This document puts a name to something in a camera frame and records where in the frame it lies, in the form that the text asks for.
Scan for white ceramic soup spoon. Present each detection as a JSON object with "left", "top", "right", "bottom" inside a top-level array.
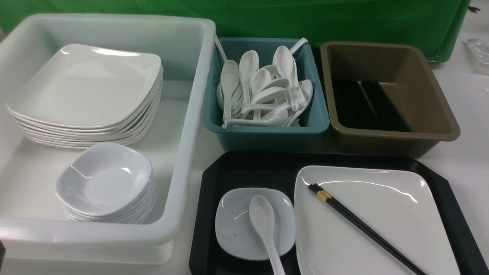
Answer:
[{"left": 248, "top": 196, "right": 285, "bottom": 275}]

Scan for small white square dish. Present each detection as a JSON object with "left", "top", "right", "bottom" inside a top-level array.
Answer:
[{"left": 215, "top": 188, "right": 296, "bottom": 261}]

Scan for black chopsticks with gold band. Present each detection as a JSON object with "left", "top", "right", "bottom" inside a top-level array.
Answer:
[{"left": 308, "top": 183, "right": 426, "bottom": 275}]

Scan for black plastic serving tray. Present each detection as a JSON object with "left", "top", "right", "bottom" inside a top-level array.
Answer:
[{"left": 189, "top": 151, "right": 488, "bottom": 275}]

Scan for pile of white soup spoons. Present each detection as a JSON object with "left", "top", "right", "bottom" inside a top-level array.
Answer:
[{"left": 214, "top": 37, "right": 314, "bottom": 129}]

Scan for teal plastic spoon bin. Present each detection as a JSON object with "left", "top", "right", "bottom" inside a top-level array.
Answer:
[{"left": 201, "top": 37, "right": 330, "bottom": 151}]

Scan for black chopsticks in brown bin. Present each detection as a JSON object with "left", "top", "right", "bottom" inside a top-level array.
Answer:
[{"left": 332, "top": 77, "right": 411, "bottom": 133}]

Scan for stack of small white bowls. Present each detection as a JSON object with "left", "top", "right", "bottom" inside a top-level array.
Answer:
[{"left": 55, "top": 142, "right": 157, "bottom": 224}]

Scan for stack of white square plates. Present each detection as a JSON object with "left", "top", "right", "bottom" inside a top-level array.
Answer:
[{"left": 6, "top": 44, "right": 164, "bottom": 149}]

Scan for brown plastic chopstick bin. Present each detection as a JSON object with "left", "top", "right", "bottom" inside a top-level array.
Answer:
[{"left": 320, "top": 41, "right": 461, "bottom": 158}]

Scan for green cloth backdrop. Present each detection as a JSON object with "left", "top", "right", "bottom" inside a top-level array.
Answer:
[{"left": 1, "top": 0, "right": 470, "bottom": 62}]

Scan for large white plastic tub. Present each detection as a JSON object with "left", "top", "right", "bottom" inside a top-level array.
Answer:
[{"left": 0, "top": 14, "right": 215, "bottom": 264}]

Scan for clear plastic bag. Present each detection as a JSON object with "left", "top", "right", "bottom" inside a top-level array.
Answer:
[{"left": 462, "top": 38, "right": 489, "bottom": 75}]

